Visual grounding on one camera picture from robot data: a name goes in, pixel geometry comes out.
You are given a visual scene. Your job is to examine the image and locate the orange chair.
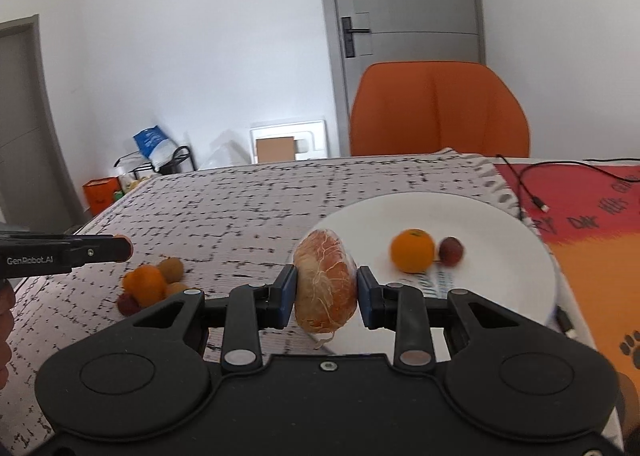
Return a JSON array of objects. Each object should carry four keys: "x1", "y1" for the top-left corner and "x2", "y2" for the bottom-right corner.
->
[{"x1": 350, "y1": 61, "x2": 531, "y2": 158}]

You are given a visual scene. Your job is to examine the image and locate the white foam packaging tray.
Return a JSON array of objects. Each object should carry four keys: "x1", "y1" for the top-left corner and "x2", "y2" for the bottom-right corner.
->
[{"x1": 249, "y1": 119, "x2": 328, "y2": 164}]

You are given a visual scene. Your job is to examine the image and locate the black door handle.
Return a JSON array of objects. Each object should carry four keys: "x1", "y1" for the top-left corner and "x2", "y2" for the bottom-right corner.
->
[{"x1": 341, "y1": 12, "x2": 373, "y2": 58}]

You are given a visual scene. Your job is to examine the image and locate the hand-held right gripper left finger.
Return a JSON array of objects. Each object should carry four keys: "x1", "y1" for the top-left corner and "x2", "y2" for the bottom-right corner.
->
[{"x1": 122, "y1": 263, "x2": 301, "y2": 373}]

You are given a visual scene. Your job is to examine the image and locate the black metal rack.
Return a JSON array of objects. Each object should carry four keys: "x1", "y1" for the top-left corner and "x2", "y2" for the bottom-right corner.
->
[{"x1": 116, "y1": 145, "x2": 197, "y2": 178}]

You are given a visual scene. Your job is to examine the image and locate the black white patterned tablecloth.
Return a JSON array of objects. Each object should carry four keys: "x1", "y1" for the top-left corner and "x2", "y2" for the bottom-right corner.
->
[{"x1": 0, "y1": 149, "x2": 568, "y2": 456}]

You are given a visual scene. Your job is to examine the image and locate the white plate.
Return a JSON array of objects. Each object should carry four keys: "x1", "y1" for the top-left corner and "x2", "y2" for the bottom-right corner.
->
[{"x1": 289, "y1": 192, "x2": 560, "y2": 357}]

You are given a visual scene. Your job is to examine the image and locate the orange mandarin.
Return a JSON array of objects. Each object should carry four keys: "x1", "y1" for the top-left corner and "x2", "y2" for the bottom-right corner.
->
[
  {"x1": 390, "y1": 229, "x2": 437, "y2": 274},
  {"x1": 122, "y1": 265, "x2": 167, "y2": 308}
]

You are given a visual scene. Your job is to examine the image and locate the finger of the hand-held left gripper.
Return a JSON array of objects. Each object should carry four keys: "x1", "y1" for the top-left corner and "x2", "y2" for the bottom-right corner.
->
[{"x1": 69, "y1": 234, "x2": 134, "y2": 269}]

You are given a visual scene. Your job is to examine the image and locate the grey side door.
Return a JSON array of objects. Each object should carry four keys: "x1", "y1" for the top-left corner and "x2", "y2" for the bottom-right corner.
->
[{"x1": 0, "y1": 14, "x2": 87, "y2": 237}]

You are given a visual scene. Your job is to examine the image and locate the long black cable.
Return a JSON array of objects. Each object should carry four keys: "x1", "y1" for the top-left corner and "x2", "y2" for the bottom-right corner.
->
[{"x1": 495, "y1": 153, "x2": 640, "y2": 212}]

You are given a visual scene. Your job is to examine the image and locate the orange box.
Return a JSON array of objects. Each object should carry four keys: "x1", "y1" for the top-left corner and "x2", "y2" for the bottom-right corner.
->
[{"x1": 82, "y1": 177, "x2": 123, "y2": 216}]

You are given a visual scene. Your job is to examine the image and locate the short black cable plug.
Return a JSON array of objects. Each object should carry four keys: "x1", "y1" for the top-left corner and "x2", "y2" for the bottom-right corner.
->
[{"x1": 554, "y1": 307, "x2": 578, "y2": 338}]

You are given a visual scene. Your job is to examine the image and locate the person's left hand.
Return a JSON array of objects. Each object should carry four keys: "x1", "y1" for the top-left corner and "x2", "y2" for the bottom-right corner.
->
[{"x1": 0, "y1": 280, "x2": 17, "y2": 391}]

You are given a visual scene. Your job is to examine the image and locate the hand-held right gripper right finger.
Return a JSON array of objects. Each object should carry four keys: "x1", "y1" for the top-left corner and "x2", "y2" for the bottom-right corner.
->
[{"x1": 356, "y1": 265, "x2": 547, "y2": 368}]

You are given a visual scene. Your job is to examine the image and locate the peeled orange pomelo segment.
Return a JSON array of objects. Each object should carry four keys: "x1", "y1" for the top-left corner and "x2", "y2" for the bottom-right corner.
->
[{"x1": 292, "y1": 229, "x2": 359, "y2": 337}]

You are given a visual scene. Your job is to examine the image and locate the red orange paw print mat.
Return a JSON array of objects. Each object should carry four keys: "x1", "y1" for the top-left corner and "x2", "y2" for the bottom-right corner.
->
[{"x1": 492, "y1": 159, "x2": 640, "y2": 456}]

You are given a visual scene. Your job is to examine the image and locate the small red fruit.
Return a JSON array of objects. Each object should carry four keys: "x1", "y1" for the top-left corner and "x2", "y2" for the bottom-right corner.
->
[
  {"x1": 438, "y1": 237, "x2": 465, "y2": 267},
  {"x1": 117, "y1": 293, "x2": 142, "y2": 318}
]

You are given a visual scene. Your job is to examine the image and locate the blue white plastic bag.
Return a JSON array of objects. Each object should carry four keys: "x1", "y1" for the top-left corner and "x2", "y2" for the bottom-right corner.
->
[{"x1": 132, "y1": 125, "x2": 173, "y2": 168}]

